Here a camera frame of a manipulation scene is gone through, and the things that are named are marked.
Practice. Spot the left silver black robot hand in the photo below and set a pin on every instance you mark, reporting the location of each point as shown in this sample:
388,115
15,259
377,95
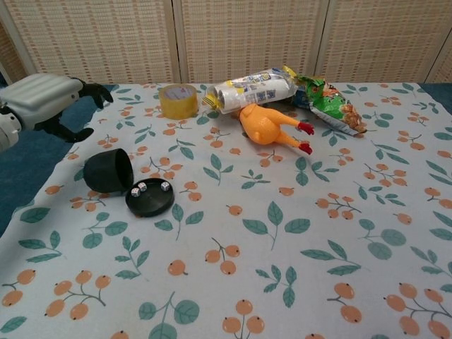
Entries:
39,99

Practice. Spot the black dice cup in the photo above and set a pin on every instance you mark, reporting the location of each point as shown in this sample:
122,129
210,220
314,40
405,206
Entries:
104,173

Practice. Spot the yellow clear tape roll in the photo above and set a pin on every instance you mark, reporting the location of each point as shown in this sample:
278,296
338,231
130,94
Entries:
178,104

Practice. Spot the white trash bag roll pack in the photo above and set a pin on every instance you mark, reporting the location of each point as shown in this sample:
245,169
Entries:
254,90

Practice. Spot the bamboo folding screen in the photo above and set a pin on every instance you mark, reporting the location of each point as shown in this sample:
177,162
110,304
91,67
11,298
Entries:
247,39

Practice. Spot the orange rubber chicken toy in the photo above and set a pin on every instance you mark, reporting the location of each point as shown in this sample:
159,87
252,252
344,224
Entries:
265,125

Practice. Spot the floral leaf print tablecloth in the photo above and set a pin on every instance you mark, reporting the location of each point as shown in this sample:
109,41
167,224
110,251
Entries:
247,229

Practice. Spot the blue snack packet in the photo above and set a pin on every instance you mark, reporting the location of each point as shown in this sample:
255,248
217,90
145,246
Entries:
301,99

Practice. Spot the green snack bag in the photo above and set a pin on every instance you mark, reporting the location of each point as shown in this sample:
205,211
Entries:
335,106

